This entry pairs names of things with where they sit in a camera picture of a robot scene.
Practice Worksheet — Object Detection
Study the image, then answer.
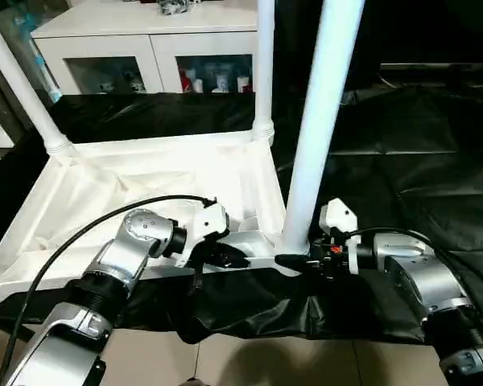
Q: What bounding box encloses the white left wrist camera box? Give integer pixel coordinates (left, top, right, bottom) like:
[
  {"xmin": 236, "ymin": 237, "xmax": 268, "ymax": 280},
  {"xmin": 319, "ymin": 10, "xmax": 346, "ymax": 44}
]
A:
[{"xmin": 169, "ymin": 201, "xmax": 231, "ymax": 271}]

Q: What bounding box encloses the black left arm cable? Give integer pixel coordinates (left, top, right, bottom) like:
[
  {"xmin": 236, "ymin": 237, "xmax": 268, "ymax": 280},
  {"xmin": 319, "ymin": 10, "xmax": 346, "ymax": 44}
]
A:
[{"xmin": 0, "ymin": 194, "xmax": 220, "ymax": 379}]

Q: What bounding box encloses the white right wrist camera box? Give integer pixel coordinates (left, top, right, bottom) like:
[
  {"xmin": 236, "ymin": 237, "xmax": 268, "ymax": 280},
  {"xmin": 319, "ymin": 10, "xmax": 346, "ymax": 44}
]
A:
[{"xmin": 317, "ymin": 199, "xmax": 363, "ymax": 276}]

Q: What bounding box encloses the white sideboard cabinet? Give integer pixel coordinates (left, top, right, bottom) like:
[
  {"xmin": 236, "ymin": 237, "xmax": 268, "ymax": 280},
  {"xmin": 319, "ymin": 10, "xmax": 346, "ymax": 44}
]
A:
[{"xmin": 31, "ymin": 0, "xmax": 261, "ymax": 96}]

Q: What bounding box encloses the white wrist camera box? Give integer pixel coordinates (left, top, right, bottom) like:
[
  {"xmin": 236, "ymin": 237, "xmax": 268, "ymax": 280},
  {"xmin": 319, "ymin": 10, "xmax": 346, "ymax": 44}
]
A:
[
  {"xmin": 317, "ymin": 199, "xmax": 363, "ymax": 276},
  {"xmin": 169, "ymin": 201, "xmax": 231, "ymax": 271}
]

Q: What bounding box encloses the black plastic mat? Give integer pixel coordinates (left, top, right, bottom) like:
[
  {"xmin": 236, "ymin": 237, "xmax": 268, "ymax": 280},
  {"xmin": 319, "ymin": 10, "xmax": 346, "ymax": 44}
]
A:
[{"xmin": 0, "ymin": 84, "xmax": 483, "ymax": 347}]

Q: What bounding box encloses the white plastic table top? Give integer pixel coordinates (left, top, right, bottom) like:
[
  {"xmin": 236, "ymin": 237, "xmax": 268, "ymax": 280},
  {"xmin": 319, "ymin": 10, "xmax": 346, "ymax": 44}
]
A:
[{"xmin": 0, "ymin": 129, "xmax": 308, "ymax": 308}]

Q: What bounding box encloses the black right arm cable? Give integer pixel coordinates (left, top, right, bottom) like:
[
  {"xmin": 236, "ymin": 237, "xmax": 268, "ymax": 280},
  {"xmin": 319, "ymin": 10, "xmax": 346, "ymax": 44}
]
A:
[{"xmin": 340, "ymin": 227, "xmax": 483, "ymax": 290}]

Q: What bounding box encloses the beige curtain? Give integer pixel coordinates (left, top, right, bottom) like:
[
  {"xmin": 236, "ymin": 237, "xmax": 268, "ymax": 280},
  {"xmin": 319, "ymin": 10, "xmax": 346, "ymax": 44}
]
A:
[{"xmin": 0, "ymin": 12, "xmax": 61, "ymax": 154}]

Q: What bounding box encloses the white plastic table leg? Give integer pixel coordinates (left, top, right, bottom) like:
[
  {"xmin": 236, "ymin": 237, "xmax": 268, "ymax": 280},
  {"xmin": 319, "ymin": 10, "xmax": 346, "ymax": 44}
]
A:
[
  {"xmin": 254, "ymin": 0, "xmax": 277, "ymax": 146},
  {"xmin": 0, "ymin": 4, "xmax": 76, "ymax": 157},
  {"xmin": 279, "ymin": 0, "xmax": 368, "ymax": 258}
]

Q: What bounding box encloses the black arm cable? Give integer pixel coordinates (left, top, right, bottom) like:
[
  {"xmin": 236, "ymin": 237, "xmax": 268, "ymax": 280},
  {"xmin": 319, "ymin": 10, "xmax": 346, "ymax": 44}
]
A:
[
  {"xmin": 0, "ymin": 194, "xmax": 220, "ymax": 379},
  {"xmin": 340, "ymin": 227, "xmax": 483, "ymax": 290}
]

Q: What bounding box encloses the grey toy figure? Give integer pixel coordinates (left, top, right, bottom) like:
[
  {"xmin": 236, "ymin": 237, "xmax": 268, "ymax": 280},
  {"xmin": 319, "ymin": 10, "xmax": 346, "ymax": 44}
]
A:
[{"xmin": 158, "ymin": 0, "xmax": 196, "ymax": 17}]

